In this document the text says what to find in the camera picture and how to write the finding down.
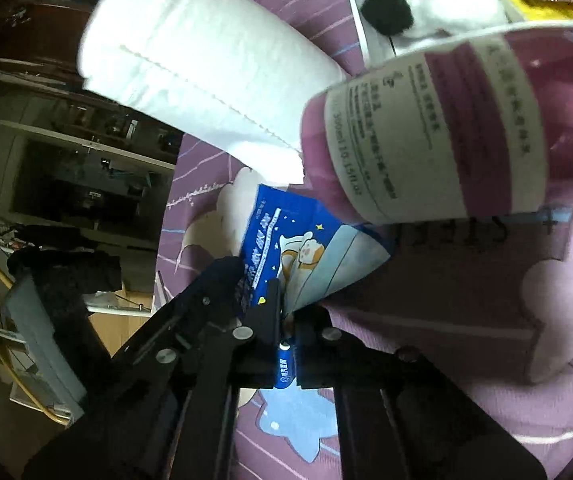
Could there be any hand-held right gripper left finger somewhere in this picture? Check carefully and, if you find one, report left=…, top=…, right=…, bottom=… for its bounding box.
left=21, top=277, right=287, bottom=480

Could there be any dark cloth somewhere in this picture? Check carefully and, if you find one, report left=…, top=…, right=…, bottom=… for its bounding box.
left=6, top=225, right=122, bottom=293

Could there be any dark wooden cabinet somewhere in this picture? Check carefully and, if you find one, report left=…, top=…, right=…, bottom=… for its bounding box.
left=0, top=0, right=97, bottom=86

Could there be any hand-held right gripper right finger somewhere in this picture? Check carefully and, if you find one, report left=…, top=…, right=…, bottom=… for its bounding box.
left=293, top=305, right=548, bottom=480

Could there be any grey plastic bin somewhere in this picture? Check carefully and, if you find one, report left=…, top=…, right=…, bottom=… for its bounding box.
left=4, top=270, right=87, bottom=411

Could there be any white paper towel roll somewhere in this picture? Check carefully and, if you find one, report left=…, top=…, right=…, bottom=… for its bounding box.
left=76, top=0, right=350, bottom=186

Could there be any pink bottle white label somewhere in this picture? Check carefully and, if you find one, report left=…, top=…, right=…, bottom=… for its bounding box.
left=301, top=22, right=573, bottom=226

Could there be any blue cartoon print packet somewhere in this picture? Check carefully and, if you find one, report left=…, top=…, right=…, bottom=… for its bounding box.
left=239, top=184, right=397, bottom=391

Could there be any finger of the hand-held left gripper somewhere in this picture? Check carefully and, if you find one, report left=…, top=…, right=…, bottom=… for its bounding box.
left=109, top=256, right=248, bottom=386

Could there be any white black plush dog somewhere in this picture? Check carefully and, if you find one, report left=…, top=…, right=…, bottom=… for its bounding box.
left=359, top=0, right=510, bottom=41

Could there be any purple striped tablecloth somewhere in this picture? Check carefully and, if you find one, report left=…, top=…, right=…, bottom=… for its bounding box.
left=154, top=0, right=573, bottom=480

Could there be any white shelf unit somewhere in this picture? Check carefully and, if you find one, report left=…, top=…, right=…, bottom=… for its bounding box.
left=0, top=120, right=177, bottom=251

